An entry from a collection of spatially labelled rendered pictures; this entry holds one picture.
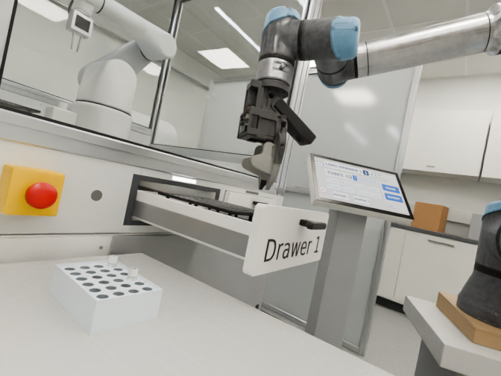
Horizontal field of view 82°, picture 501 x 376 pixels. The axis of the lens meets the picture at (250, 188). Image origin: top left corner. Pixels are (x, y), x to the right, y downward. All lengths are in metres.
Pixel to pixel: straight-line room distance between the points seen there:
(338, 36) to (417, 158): 3.33
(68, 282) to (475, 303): 0.69
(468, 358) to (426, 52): 0.57
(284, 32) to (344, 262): 1.21
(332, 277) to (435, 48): 1.14
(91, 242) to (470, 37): 0.85
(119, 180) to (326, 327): 1.30
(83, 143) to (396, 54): 0.65
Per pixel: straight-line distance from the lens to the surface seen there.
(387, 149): 2.26
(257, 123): 0.58
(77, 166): 0.62
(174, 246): 0.79
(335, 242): 1.55
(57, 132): 0.60
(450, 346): 0.63
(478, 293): 0.74
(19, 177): 0.54
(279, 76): 0.61
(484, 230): 0.75
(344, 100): 2.47
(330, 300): 1.62
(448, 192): 4.16
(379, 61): 0.74
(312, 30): 0.63
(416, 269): 3.47
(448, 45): 0.76
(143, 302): 0.40
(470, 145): 3.88
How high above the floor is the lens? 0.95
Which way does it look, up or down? level
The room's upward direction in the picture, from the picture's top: 11 degrees clockwise
